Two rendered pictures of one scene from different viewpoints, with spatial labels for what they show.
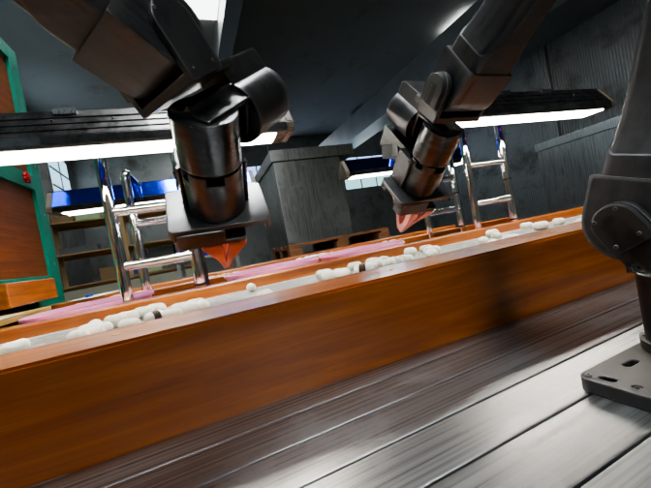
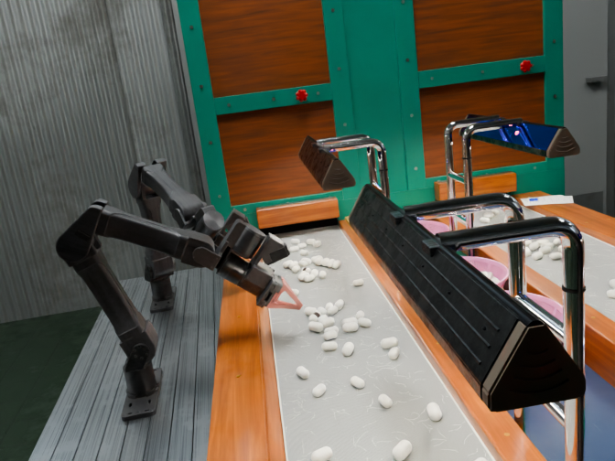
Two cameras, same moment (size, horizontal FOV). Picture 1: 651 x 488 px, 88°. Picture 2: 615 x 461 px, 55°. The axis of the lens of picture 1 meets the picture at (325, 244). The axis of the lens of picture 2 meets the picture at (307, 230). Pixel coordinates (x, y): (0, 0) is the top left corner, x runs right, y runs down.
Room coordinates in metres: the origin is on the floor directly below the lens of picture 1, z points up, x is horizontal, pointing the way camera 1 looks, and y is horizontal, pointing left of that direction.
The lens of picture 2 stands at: (0.96, -1.32, 1.31)
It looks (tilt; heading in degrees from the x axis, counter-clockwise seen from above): 15 degrees down; 105
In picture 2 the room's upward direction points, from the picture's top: 7 degrees counter-clockwise
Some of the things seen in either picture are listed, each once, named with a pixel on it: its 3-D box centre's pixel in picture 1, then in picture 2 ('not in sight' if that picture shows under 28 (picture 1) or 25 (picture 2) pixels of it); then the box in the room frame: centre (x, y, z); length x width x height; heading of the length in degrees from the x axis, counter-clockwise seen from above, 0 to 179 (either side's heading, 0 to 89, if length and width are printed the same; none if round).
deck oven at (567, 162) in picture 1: (602, 181); not in sight; (5.73, -4.83, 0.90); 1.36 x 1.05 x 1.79; 22
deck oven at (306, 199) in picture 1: (309, 223); not in sight; (6.25, 0.21, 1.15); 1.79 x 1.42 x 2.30; 20
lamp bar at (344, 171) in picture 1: (407, 162); not in sight; (1.44, -0.41, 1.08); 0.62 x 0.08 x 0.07; 109
